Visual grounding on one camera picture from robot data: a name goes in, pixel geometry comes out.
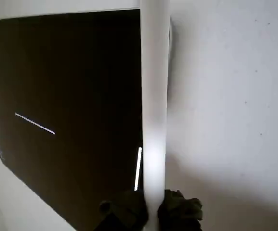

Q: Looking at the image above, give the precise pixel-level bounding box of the black screen silver tablet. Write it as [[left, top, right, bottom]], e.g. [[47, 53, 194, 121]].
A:
[[0, 8, 176, 231]]

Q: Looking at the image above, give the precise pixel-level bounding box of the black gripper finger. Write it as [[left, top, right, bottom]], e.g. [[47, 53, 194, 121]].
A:
[[157, 189, 204, 231], [98, 189, 150, 231]]

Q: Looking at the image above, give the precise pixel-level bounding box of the white stylus pencil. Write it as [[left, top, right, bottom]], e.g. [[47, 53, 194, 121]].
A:
[[138, 0, 171, 231]]

